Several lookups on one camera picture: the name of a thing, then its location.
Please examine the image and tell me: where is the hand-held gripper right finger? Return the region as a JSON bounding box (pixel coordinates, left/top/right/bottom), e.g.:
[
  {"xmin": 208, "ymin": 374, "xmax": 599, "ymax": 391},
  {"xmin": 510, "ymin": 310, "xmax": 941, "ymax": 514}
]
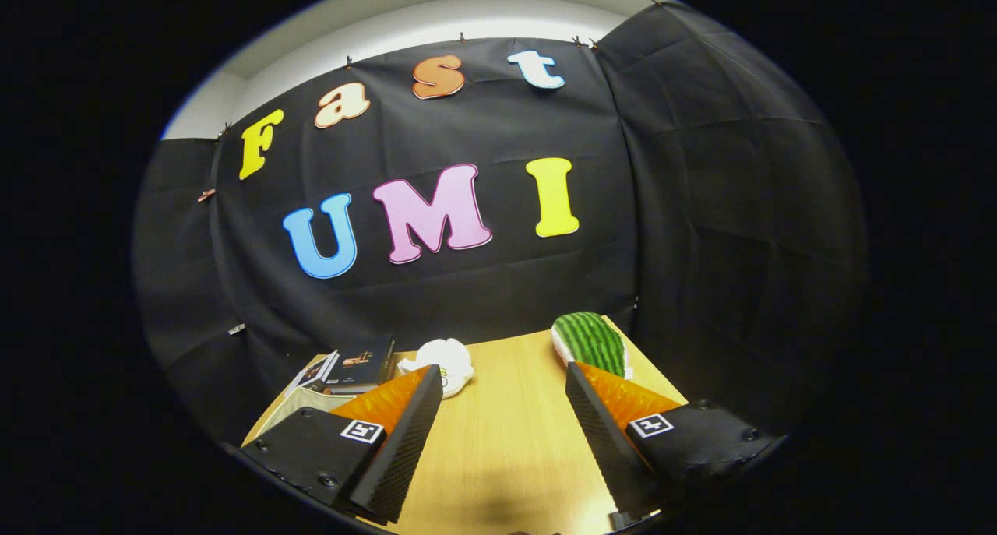
[{"xmin": 564, "ymin": 360, "xmax": 786, "ymax": 531}]

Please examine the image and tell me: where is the dark cover book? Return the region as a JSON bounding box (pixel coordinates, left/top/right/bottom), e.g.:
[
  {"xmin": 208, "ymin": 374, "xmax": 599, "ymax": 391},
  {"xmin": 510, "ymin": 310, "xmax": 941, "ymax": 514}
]
[{"xmin": 323, "ymin": 335, "xmax": 396, "ymax": 396}]

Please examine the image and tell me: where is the grey fabric storage box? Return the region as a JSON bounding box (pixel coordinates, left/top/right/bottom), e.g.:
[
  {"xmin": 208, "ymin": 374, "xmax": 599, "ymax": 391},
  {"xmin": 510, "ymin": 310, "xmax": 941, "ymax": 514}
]
[{"xmin": 243, "ymin": 385, "xmax": 351, "ymax": 447}]

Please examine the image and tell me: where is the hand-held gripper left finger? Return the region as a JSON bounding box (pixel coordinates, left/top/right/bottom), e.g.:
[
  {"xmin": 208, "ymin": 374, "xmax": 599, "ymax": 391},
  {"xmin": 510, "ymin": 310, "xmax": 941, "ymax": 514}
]
[{"xmin": 238, "ymin": 364, "xmax": 445, "ymax": 525}]

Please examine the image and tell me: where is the white cover book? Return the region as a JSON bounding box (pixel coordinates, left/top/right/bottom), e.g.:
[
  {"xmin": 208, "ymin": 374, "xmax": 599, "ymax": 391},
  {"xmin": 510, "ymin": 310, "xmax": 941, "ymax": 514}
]
[{"xmin": 284, "ymin": 350, "xmax": 341, "ymax": 396}]

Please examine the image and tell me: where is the white plush toy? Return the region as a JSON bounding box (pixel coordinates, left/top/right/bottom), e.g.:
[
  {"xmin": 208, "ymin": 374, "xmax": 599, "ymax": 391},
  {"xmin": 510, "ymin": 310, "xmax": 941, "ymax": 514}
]
[{"xmin": 397, "ymin": 337, "xmax": 475, "ymax": 399}]

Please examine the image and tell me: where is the watermelon slice plush toy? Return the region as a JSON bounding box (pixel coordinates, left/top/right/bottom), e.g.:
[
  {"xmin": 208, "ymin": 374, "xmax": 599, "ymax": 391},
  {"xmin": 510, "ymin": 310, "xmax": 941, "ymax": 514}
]
[{"xmin": 551, "ymin": 311, "xmax": 633, "ymax": 380}]

